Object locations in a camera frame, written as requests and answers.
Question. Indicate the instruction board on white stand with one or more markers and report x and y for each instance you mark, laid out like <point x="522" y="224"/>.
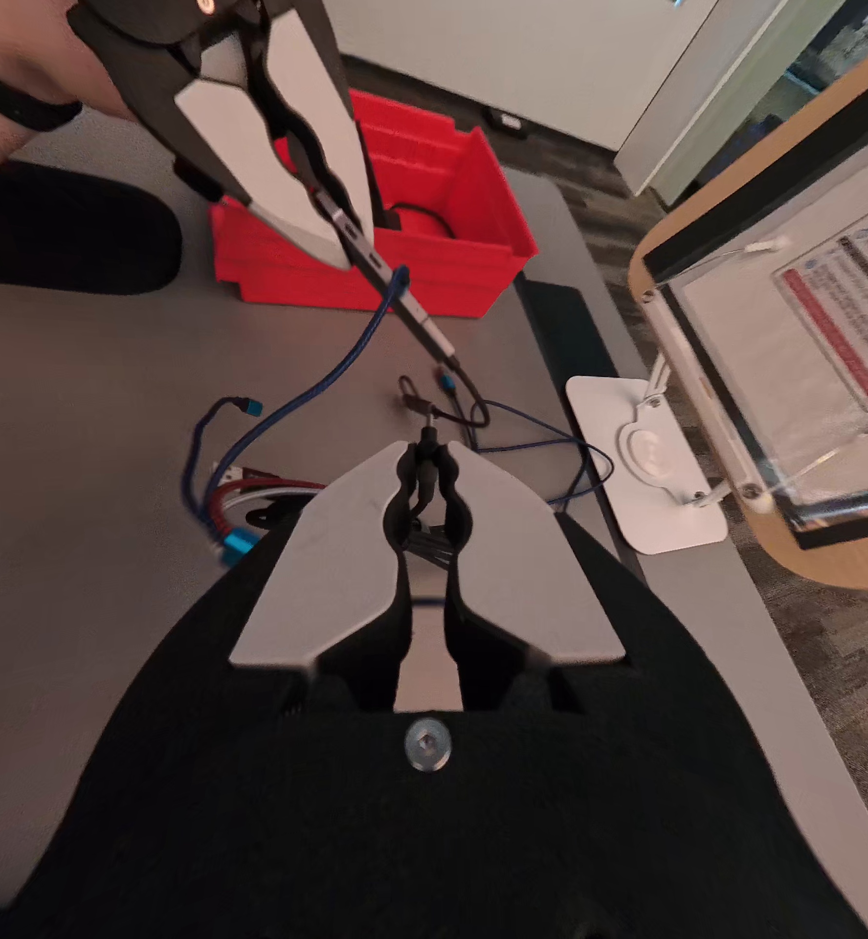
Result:
<point x="808" y="330"/>

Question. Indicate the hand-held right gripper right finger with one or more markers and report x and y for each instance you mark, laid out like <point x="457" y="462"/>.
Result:
<point x="529" y="572"/>

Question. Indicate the dark rectangular desk mat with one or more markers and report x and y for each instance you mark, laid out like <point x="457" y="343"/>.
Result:
<point x="566" y="330"/>

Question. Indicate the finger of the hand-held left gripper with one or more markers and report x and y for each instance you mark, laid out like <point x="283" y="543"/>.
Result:
<point x="316" y="88"/>
<point x="250" y="154"/>

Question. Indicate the black floor outlet box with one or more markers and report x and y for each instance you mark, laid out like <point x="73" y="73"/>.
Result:
<point x="507" y="121"/>

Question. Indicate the red plastic bin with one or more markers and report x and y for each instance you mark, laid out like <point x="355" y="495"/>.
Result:
<point x="478" y="220"/>

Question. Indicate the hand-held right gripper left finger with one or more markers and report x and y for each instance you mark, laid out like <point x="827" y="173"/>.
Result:
<point x="331" y="572"/>

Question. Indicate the black wristband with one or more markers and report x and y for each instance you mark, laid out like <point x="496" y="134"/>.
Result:
<point x="8" y="103"/>

